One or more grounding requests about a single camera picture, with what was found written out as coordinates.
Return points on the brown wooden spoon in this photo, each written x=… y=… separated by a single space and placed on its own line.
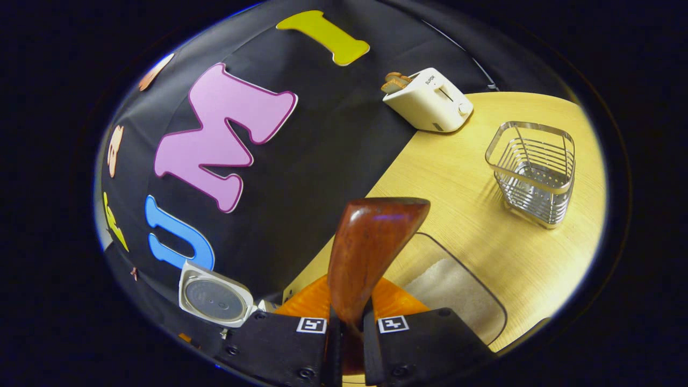
x=371 y=242

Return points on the toast slice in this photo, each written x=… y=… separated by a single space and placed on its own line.
x=399 y=76
x=393 y=86

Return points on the clear plastic container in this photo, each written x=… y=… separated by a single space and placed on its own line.
x=414 y=252

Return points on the white rice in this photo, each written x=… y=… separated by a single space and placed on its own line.
x=462 y=301

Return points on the black backdrop cloth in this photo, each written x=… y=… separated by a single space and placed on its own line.
x=322 y=150

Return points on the white rice cooker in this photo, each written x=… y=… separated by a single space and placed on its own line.
x=215 y=298

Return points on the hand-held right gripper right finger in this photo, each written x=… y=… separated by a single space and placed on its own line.
x=424 y=344

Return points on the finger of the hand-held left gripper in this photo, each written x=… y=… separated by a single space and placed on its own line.
x=185 y=337

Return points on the white toaster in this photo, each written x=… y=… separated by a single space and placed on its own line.
x=430 y=102

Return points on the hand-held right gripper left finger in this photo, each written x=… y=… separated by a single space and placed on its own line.
x=279 y=344

